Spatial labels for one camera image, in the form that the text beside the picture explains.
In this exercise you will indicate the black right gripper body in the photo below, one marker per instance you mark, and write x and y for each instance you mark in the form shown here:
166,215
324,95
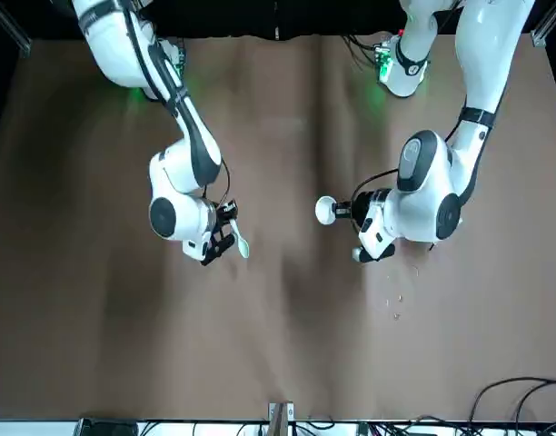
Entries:
219,220

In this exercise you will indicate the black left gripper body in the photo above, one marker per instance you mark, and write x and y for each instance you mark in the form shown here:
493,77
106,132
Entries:
362,209

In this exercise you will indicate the white crucible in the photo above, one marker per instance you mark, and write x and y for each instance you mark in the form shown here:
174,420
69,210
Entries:
324,211

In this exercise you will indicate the pale green small spoon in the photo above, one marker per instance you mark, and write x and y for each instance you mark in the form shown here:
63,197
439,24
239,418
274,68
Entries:
245,247

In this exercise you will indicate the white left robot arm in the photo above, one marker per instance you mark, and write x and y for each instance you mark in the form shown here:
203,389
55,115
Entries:
423,181

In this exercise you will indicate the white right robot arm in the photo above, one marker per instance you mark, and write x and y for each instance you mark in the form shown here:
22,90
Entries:
178,172

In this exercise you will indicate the clear tripod stand black legs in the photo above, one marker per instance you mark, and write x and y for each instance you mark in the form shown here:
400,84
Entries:
431,246

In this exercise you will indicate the aluminium camera post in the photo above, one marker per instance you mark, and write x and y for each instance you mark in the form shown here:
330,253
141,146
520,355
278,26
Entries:
280,420

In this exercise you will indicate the aluminium frame bar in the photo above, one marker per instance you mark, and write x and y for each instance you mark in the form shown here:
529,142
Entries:
10,32
548,29

